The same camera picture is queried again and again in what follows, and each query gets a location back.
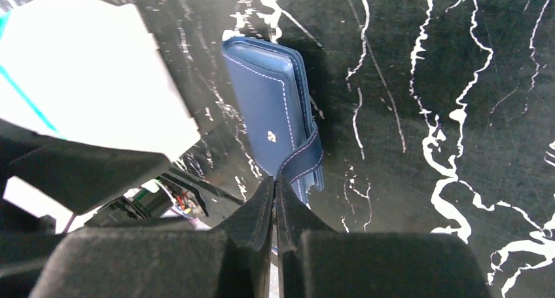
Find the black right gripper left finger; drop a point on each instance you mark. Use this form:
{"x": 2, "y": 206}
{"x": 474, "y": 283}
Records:
{"x": 166, "y": 258}

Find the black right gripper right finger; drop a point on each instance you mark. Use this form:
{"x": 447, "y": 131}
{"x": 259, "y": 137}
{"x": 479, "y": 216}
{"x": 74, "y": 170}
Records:
{"x": 317, "y": 261}

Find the blue leather card holder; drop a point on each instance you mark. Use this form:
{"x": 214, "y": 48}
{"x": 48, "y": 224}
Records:
{"x": 271, "y": 88}

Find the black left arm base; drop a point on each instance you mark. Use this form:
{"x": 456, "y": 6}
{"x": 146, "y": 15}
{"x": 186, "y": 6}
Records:
{"x": 174, "y": 194}

